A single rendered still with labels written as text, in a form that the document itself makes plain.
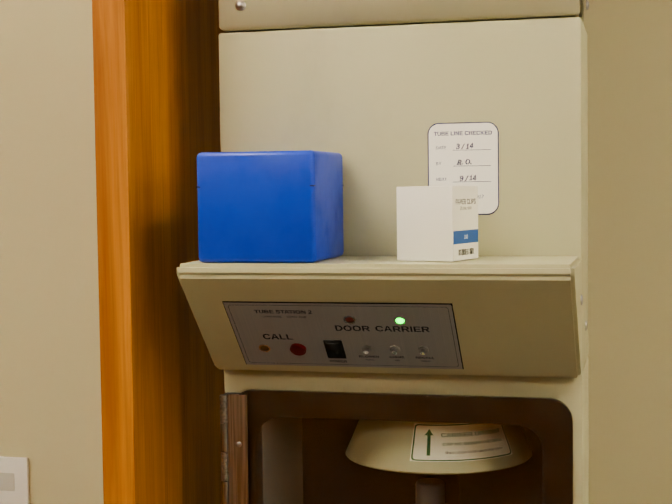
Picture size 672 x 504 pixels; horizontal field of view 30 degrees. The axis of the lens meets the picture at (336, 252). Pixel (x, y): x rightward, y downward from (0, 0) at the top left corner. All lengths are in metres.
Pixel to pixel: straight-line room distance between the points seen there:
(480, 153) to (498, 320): 0.16
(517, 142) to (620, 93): 0.44
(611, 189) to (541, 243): 0.44
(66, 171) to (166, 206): 0.54
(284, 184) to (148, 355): 0.21
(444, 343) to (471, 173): 0.15
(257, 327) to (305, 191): 0.13
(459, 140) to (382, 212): 0.09
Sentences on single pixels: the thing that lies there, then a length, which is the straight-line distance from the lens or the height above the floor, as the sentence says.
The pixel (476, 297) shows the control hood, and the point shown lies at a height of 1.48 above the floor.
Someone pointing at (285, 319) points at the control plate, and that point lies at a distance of 1.04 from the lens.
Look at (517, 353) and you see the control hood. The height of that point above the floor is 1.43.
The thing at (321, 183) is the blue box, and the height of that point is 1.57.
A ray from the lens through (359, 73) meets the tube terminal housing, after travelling 1.10.
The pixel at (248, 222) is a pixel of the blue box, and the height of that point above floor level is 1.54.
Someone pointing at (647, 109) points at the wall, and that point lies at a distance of 1.51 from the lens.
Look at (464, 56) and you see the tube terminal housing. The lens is 1.09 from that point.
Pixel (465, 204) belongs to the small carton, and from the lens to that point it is 1.02.
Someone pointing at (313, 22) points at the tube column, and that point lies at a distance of 1.12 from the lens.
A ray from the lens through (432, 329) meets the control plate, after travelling 1.02.
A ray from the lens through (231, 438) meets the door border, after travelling 1.14.
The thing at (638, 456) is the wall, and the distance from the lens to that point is 1.54.
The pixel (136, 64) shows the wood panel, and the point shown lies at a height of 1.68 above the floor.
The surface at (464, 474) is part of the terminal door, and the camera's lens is 1.10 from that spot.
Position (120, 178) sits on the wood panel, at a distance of 1.07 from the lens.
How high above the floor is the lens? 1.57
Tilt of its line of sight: 3 degrees down
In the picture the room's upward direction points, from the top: 1 degrees counter-clockwise
